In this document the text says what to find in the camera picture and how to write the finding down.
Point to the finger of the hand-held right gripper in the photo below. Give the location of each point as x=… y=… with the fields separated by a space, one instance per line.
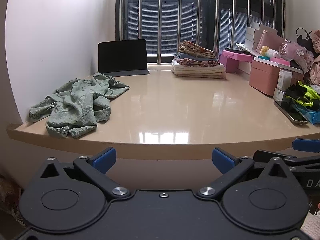
x=265 y=156
x=307 y=145

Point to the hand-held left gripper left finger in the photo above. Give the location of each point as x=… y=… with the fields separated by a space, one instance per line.
x=105 y=158

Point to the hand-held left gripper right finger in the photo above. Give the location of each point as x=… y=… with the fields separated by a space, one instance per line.
x=222 y=158

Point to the green printed pants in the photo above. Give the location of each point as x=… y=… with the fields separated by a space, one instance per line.
x=77 y=102

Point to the blue bag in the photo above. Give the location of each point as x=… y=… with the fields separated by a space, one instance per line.
x=311 y=116

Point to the smartphone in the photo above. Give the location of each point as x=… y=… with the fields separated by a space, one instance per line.
x=290 y=112

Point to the neon yellow black garment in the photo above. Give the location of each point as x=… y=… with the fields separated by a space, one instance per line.
x=305 y=93

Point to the small white carton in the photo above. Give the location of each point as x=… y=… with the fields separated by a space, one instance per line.
x=278 y=94

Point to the tall white carton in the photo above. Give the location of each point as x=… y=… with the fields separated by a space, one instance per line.
x=285 y=80

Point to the salmon pink storage box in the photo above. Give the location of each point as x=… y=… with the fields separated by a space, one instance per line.
x=263 y=80

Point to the beige pink coat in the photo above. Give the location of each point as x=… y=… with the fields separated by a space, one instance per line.
x=315 y=67

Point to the white flat board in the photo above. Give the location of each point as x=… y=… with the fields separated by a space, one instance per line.
x=280 y=66

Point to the small pink case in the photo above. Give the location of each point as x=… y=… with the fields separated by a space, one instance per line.
x=280 y=61

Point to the plastic-wrapped pink garment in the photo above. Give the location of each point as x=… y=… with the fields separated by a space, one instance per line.
x=296 y=52

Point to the teal flat box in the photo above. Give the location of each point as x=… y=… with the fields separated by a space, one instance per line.
x=262 y=57

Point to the magenta box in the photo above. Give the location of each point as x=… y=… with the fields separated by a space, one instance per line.
x=230 y=60

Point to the floral red folded cloth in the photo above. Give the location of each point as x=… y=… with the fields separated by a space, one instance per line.
x=195 y=62

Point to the yellow white plush toy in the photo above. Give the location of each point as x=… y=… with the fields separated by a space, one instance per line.
x=268 y=52

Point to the brown fuzzy blanket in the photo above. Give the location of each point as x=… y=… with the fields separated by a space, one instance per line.
x=7 y=195

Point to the black tablet with keyboard cover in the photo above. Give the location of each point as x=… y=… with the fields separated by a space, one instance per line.
x=121 y=55

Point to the black handbag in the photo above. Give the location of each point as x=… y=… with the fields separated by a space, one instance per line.
x=303 y=38

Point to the folded blue denim garment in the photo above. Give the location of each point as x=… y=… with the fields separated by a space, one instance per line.
x=192 y=56

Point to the black flat box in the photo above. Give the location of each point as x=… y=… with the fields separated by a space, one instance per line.
x=237 y=50

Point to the clear plastic packet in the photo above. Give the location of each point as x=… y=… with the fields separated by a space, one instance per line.
x=246 y=48

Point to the dusty pink bag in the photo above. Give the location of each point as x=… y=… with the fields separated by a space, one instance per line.
x=271 y=41

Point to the floral orange folded cloth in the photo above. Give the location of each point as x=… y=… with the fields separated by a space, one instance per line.
x=196 y=48

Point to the beige cardboard box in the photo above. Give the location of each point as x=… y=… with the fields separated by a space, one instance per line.
x=268 y=28

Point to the row of steel window bars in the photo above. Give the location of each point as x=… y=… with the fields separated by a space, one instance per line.
x=160 y=17

